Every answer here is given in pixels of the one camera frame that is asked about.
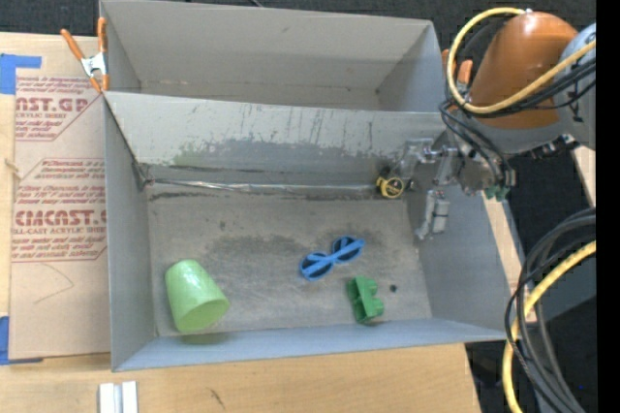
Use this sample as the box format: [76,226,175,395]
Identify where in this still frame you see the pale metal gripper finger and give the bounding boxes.
[414,188,452,241]
[400,138,438,177]

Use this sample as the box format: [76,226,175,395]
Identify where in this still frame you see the blue sunglasses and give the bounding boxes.
[297,236,367,282]

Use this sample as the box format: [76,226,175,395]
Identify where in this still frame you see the yellow and black tape measure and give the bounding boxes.
[376,165,414,199]

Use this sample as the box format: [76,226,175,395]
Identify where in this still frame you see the light green plastic cup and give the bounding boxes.
[164,258,232,335]

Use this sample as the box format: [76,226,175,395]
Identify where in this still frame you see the green toy block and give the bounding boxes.
[344,274,387,325]

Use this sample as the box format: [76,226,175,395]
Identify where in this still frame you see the brown cardboard board red print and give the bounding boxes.
[0,31,113,362]

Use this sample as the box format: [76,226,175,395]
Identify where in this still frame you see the grey metal bin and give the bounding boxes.
[98,0,511,373]

